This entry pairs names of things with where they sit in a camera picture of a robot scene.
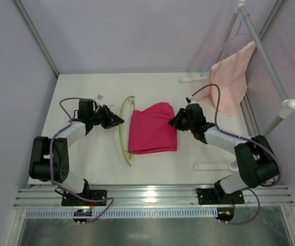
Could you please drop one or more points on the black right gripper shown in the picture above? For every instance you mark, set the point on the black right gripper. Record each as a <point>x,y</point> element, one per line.
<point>181,120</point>

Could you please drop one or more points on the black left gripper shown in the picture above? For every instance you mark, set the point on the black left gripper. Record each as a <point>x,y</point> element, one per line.
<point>107,118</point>

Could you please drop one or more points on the green plastic hanger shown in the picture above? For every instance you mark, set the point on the green plastic hanger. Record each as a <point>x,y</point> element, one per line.
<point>126,155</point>

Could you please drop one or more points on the pink trousers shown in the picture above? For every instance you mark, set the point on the pink trousers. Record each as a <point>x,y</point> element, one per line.
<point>150,131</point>

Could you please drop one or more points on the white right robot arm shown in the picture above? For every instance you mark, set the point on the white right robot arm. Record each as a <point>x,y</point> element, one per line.
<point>255,160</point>

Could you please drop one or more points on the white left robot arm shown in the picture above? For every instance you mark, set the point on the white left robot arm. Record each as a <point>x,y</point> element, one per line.
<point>49,161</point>

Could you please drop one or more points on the light pink towel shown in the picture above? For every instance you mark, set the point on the light pink towel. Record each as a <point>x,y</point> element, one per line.
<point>229,75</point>

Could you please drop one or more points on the left electronics board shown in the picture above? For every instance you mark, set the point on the left electronics board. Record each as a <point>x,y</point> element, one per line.
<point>81,216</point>

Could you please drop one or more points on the electronics board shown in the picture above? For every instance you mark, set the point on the electronics board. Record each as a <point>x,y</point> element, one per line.
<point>225,214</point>
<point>81,216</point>

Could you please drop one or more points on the right electronics board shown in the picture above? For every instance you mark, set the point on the right electronics board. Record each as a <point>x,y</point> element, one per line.
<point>225,214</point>

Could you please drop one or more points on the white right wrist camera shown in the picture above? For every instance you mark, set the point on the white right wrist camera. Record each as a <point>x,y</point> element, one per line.
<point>191,100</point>

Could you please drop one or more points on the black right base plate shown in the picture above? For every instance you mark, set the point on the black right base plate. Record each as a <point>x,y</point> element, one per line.
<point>212,196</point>

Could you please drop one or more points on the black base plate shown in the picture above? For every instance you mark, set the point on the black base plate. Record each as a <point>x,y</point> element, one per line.
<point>212,196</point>
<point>69,200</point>

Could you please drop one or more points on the aluminium front rail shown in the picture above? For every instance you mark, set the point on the aluminium front rail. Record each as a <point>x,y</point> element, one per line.
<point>144,196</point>

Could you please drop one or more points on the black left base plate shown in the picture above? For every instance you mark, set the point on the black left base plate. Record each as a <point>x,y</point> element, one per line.
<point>69,200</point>

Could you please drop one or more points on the slotted cable duct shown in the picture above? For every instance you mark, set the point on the slotted cable duct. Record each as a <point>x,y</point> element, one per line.
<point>124,213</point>

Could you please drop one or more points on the white clothes rack frame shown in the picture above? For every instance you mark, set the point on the white clothes rack frame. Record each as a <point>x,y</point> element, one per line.
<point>275,22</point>

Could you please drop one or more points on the blue wire hanger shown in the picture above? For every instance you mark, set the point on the blue wire hanger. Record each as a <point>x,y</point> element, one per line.
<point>226,40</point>

